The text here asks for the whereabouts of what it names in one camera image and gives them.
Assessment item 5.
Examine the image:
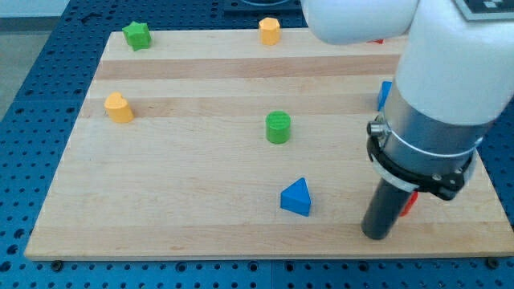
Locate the red circle block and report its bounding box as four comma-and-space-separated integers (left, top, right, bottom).
400, 191, 418, 217

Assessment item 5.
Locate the green cylinder block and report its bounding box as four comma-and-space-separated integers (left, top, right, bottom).
265, 111, 291, 145

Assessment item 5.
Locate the red block at back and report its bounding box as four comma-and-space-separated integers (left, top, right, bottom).
368, 39, 385, 44

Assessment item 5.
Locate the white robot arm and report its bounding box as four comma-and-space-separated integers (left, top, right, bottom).
301, 0, 513, 239

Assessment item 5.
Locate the blue block behind arm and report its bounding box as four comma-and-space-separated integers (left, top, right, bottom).
377, 81, 393, 111

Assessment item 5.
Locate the green star block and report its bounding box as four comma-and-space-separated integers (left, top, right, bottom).
122, 21, 152, 51

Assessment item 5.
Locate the blue triangle block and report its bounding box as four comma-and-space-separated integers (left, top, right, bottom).
279, 177, 312, 217

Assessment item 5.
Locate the wooden board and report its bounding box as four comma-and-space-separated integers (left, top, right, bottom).
25, 29, 513, 261

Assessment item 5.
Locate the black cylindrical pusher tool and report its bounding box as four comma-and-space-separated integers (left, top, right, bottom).
361, 179, 413, 240

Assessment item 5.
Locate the yellow hexagon block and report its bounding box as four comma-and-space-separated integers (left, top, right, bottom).
259, 18, 280, 46

